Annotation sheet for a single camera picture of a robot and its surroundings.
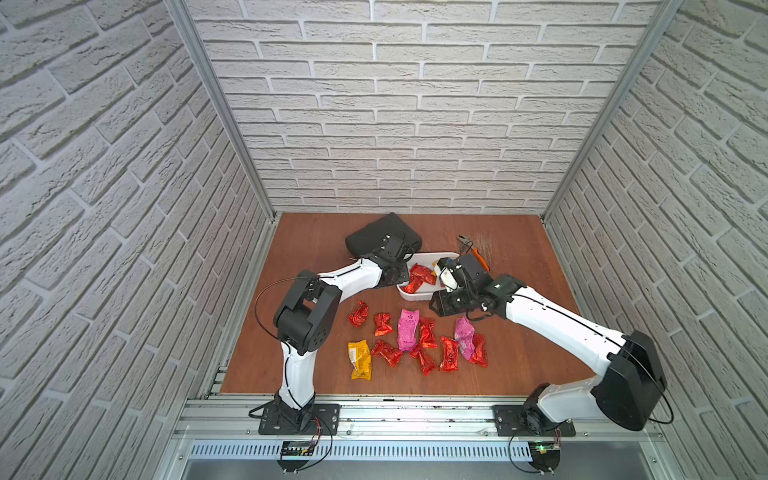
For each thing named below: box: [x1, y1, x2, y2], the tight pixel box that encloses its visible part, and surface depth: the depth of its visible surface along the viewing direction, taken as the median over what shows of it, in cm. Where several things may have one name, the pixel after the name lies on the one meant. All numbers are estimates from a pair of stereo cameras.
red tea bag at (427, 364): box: [409, 348, 436, 377], surface depth 82 cm
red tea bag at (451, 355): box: [440, 336, 459, 372], surface depth 85 cm
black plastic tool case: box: [345, 212, 422, 256], surface depth 112 cm
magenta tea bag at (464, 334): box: [454, 316, 475, 361], surface depth 87 cm
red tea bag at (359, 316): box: [348, 300, 369, 327], surface depth 92 cm
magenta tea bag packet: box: [397, 309, 420, 351], surface depth 87 cm
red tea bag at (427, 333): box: [419, 318, 438, 349], surface depth 89 cm
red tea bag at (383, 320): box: [373, 312, 393, 337], surface depth 88 cm
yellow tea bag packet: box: [348, 339, 372, 381], surface depth 81 cm
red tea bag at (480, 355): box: [470, 333, 488, 368], surface depth 85 cm
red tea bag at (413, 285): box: [402, 276, 423, 294], surface depth 99 cm
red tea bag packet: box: [371, 339, 403, 368], surface depth 84 cm
